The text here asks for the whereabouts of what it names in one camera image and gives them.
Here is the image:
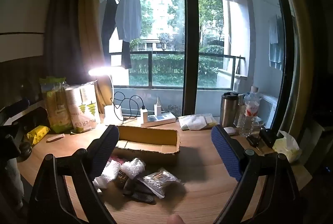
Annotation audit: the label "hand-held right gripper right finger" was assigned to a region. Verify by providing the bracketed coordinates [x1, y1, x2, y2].
[211, 124, 303, 224]

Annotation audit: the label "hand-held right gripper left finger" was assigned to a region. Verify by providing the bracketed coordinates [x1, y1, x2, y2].
[27, 125, 120, 224]

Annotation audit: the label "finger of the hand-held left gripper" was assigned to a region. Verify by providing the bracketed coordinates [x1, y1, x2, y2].
[13, 107, 49, 127]
[0, 99, 31, 117]

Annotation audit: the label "clear bubble wrap piece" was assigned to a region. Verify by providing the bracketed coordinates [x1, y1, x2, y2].
[121, 158, 145, 179]

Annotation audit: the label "cardboard box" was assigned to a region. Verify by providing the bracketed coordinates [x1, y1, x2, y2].
[114, 125, 180, 158]

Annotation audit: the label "cotton swab packet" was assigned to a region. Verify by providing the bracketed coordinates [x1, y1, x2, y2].
[137, 168, 181, 199]

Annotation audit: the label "person's right hand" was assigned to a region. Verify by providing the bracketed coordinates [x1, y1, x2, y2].
[166, 214, 186, 224]

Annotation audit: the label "pink cloth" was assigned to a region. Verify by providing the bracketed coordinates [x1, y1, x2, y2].
[109, 155, 127, 165]

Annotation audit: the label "yellow packet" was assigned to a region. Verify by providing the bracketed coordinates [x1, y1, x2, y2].
[25, 125, 50, 146]

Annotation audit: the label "green yellow snack bag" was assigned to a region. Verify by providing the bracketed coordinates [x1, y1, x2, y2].
[39, 76, 73, 133]

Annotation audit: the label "white knitted cloth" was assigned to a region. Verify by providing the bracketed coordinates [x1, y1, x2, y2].
[93, 159, 123, 189]

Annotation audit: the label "black key fob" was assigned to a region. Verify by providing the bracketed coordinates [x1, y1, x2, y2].
[246, 135, 261, 148]

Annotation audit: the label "small pink utility knife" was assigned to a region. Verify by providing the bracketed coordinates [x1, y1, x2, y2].
[46, 134, 65, 143]

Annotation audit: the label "white desk lamp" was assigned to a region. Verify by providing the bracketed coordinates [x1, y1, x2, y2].
[88, 66, 125, 126]

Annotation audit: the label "steel tumbler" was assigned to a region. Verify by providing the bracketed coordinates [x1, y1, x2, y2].
[220, 92, 240, 128]

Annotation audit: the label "white paper cup pack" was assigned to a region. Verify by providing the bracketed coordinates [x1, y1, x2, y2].
[65, 80, 101, 133]

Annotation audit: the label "white mesh cloth packet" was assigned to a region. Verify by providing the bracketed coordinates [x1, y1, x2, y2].
[178, 114, 217, 131]

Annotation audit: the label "clear water bottle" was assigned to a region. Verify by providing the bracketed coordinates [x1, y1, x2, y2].
[239, 86, 261, 137]

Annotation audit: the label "black power adapter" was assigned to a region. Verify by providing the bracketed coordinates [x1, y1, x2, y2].
[260, 128, 280, 149]

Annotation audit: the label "pale yellow tissue pack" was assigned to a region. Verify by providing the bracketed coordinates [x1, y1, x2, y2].
[273, 130, 302, 163]

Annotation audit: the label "white appliance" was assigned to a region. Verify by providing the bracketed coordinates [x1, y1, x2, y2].
[259, 94, 279, 128]

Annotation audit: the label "white power strip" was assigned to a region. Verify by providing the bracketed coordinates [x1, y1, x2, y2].
[140, 112, 176, 128]

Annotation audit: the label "dark grey curtain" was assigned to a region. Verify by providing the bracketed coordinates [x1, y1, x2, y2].
[45, 0, 89, 84]

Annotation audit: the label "yellow curtain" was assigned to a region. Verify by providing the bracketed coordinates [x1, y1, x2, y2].
[78, 0, 115, 107]
[271, 0, 333, 131]

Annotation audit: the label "balcony railing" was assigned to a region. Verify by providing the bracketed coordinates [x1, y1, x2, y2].
[109, 50, 246, 89]

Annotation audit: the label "hanging dark trousers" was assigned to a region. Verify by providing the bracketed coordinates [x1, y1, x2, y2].
[101, 0, 132, 69]

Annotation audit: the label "hanging light blue cloth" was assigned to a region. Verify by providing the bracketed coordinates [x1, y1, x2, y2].
[268, 14, 285, 71]

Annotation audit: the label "hanging grey-blue shirt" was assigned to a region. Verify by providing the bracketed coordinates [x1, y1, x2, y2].
[115, 0, 142, 42]

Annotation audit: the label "black cable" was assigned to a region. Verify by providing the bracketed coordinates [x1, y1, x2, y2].
[112, 91, 144, 120]

